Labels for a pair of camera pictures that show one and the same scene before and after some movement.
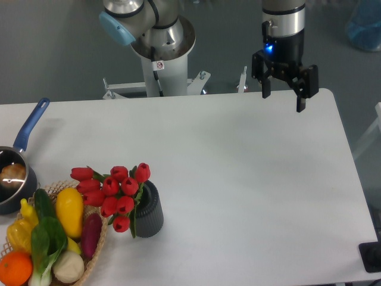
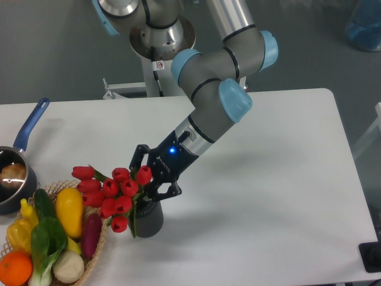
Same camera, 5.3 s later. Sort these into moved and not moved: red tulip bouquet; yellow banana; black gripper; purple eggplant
Moved: black gripper
Not moved: red tulip bouquet; yellow banana; purple eggplant
